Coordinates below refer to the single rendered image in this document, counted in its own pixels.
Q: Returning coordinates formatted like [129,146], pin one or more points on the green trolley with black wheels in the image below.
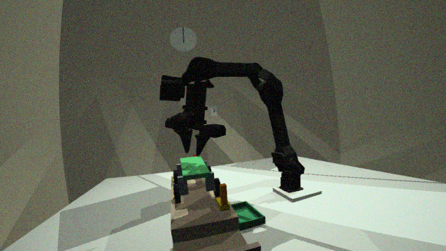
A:
[192,168]

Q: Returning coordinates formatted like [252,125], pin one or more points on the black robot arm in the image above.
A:
[270,91]

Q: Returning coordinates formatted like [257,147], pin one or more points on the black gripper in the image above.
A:
[205,131]

